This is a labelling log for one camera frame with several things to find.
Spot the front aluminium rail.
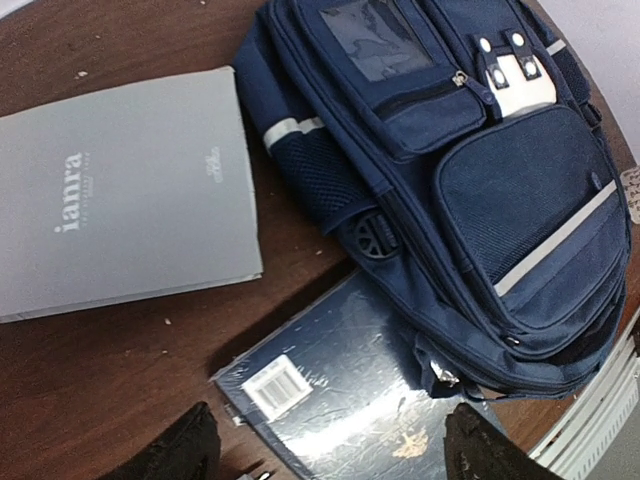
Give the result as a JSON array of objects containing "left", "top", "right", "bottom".
[{"left": 529, "top": 314, "right": 639, "bottom": 479}]

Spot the patterned mug orange inside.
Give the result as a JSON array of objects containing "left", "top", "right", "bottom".
[{"left": 620, "top": 165, "right": 640, "bottom": 225}]

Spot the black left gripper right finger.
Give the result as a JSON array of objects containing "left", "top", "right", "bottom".
[{"left": 444, "top": 403, "right": 555, "bottom": 480}]

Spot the navy blue student backpack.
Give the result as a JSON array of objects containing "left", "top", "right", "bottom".
[{"left": 233, "top": 1, "right": 632, "bottom": 398}]

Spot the dark blue notebook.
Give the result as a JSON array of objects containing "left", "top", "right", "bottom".
[{"left": 208, "top": 267, "right": 506, "bottom": 480}]

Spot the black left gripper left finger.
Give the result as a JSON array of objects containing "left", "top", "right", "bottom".
[{"left": 112, "top": 401, "right": 221, "bottom": 479}]

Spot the grey hardcover book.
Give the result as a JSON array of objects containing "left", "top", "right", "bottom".
[{"left": 1, "top": 66, "right": 263, "bottom": 323}]

